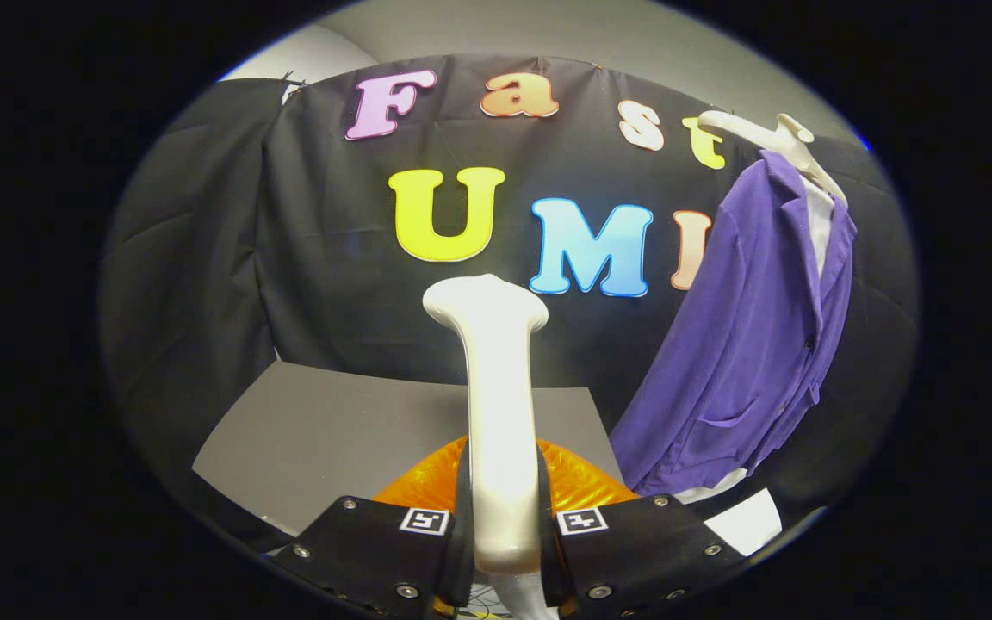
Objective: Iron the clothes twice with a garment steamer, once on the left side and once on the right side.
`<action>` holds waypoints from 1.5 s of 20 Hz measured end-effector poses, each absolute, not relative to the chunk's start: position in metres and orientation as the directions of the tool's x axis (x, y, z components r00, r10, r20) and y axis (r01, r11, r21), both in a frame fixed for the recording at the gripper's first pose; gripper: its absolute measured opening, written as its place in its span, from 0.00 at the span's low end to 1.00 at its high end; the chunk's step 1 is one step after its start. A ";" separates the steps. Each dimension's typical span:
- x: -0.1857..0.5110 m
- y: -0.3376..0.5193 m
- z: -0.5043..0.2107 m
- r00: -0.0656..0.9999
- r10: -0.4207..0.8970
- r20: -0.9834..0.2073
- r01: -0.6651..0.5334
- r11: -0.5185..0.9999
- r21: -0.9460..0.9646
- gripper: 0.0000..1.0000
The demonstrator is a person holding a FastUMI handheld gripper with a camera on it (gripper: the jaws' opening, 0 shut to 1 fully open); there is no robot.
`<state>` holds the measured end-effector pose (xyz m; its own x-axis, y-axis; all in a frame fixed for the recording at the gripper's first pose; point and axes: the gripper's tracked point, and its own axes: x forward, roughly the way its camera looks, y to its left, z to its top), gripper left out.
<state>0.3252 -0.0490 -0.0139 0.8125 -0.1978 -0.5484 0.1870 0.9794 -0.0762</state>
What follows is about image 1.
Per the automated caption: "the white undershirt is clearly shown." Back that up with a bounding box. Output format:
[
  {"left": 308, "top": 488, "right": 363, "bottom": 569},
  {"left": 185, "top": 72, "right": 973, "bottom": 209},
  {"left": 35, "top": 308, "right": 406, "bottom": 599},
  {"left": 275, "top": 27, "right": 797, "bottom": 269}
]
[{"left": 673, "top": 177, "right": 834, "bottom": 505}]

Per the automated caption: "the white garment steamer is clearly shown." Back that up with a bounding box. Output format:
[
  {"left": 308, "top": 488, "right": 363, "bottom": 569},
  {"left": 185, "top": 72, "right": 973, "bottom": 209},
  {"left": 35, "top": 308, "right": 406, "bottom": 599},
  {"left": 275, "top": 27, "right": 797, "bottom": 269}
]
[{"left": 423, "top": 274, "right": 561, "bottom": 620}]

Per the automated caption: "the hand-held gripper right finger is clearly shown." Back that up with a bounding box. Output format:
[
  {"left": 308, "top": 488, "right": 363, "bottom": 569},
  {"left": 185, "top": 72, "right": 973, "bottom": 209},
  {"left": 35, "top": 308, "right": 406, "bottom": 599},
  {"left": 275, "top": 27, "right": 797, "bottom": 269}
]
[{"left": 535, "top": 437, "right": 751, "bottom": 620}]

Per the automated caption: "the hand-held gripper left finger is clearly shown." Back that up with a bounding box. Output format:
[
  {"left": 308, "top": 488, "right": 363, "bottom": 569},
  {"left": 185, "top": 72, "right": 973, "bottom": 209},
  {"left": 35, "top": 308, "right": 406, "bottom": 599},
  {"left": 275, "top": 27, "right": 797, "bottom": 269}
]
[{"left": 268, "top": 435, "right": 475, "bottom": 620}]

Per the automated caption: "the white paper sheet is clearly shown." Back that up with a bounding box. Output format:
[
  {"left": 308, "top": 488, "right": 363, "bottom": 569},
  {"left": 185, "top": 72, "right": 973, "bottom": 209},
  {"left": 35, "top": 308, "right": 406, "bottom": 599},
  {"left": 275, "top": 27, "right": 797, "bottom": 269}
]
[{"left": 703, "top": 487, "right": 783, "bottom": 556}]

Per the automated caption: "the purple jacket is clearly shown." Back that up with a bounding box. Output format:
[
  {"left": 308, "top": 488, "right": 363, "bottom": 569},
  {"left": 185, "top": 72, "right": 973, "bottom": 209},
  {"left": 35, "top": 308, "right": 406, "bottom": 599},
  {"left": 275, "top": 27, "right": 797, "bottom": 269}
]
[{"left": 608, "top": 151, "right": 859, "bottom": 499}]

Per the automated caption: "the white clothes hanger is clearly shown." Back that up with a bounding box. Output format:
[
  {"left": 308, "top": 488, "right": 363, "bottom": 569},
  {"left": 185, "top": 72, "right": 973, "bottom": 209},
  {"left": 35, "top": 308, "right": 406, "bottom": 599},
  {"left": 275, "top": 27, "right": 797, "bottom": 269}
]
[{"left": 698, "top": 110, "right": 850, "bottom": 208}]

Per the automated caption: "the grey cabinet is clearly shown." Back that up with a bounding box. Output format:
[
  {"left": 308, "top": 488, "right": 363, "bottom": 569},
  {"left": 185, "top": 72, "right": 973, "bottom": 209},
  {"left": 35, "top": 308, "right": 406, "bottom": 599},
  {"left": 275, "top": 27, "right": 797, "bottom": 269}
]
[{"left": 192, "top": 360, "right": 626, "bottom": 539}]

